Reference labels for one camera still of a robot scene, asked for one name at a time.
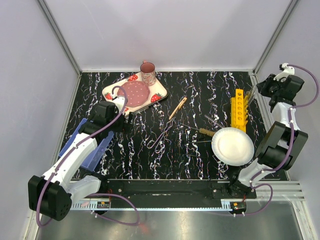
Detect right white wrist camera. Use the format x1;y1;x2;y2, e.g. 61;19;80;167
273;63;295;82

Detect blue plastic bin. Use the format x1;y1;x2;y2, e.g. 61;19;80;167
58;118;114;172

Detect right controller box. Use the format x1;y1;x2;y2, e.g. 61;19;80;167
231;201;247;212

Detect pink floral mug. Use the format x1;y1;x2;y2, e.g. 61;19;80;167
140;61;156;86

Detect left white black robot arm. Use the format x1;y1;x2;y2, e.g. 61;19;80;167
27;97;130;227

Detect pink dotted plate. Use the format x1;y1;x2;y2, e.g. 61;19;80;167
117;80;151;109

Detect wooden clothespin clamp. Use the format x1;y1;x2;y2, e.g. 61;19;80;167
169;96;188;121

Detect glass test tube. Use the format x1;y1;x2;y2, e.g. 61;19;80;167
246;85;257;106
204;114;224;128
244;91;252;104

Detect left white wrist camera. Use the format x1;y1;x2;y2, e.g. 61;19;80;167
111;94;128;116

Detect thin metal needle probe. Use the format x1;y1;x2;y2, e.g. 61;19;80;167
185;140;212;145

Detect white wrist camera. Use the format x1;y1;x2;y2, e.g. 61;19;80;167
273;63;295;82
111;94;128;116

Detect white paper plate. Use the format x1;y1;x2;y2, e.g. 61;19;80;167
211;127;255;167

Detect yellow test tube rack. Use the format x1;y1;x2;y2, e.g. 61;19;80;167
230;88;249;133

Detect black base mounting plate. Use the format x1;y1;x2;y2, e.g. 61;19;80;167
100;179;257;200

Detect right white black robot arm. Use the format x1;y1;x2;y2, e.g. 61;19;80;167
227;73;308;199

